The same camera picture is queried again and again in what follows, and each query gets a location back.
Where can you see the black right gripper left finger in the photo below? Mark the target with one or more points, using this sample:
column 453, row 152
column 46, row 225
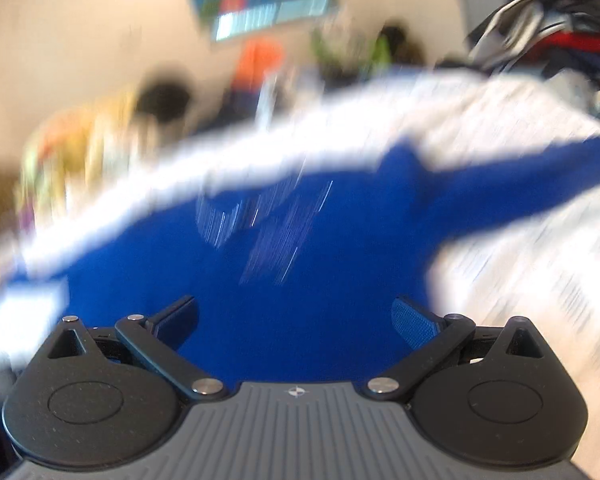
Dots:
column 91, row 398

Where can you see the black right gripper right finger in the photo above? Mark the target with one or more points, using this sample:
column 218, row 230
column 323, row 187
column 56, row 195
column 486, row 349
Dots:
column 493, row 397

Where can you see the blue sweater with white print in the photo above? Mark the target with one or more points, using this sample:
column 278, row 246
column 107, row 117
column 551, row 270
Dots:
column 296, row 282

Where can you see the white patterned bed sheet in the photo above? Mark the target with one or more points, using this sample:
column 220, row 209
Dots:
column 451, row 119

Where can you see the yellow floral quilt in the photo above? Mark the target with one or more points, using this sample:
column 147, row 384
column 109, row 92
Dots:
column 65, row 151

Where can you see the black garment on bed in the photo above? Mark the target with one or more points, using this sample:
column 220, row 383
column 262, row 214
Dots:
column 165, row 99

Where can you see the orange garment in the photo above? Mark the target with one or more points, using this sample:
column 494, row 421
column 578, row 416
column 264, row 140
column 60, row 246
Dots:
column 259, row 57

